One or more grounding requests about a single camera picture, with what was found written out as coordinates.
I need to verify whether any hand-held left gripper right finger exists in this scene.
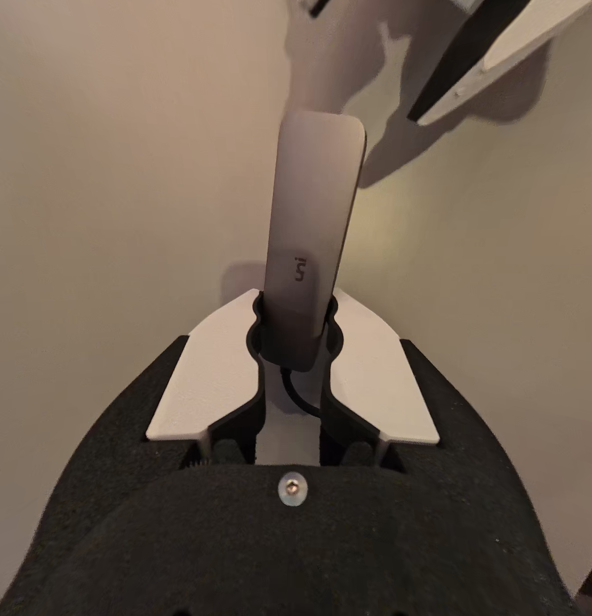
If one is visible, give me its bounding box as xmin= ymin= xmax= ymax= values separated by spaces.
xmin=319 ymin=288 xmax=441 ymax=465

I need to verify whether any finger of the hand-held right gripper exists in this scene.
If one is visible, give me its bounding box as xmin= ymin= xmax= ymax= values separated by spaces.
xmin=296 ymin=0 xmax=336 ymax=20
xmin=408 ymin=0 xmax=592 ymax=127

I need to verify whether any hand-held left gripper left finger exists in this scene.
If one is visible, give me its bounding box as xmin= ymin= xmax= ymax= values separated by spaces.
xmin=145 ymin=288 xmax=268 ymax=465

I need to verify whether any grey usb hub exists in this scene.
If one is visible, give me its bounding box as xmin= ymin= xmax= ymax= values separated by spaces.
xmin=255 ymin=110 xmax=367 ymax=418

